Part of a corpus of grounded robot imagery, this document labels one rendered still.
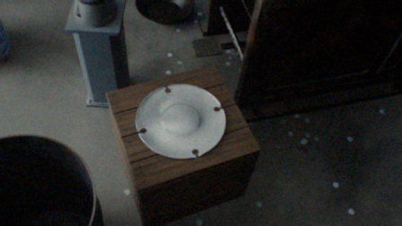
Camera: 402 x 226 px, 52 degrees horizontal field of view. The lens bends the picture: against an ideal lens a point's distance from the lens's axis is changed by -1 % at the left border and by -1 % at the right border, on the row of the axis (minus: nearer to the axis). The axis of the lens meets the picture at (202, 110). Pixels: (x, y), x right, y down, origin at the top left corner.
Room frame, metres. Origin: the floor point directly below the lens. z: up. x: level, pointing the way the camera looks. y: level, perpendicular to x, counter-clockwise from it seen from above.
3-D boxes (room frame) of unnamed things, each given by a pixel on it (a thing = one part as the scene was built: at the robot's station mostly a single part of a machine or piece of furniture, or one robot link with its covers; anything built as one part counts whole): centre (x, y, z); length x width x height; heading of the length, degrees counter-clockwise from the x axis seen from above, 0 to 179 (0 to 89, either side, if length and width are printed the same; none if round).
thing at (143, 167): (0.76, 0.07, 0.18); 0.40 x 0.38 x 0.35; 118
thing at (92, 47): (1.10, 0.42, 0.23); 0.19 x 0.19 x 0.45; 5
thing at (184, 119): (0.76, 0.07, 0.35); 0.29 x 0.29 x 0.01
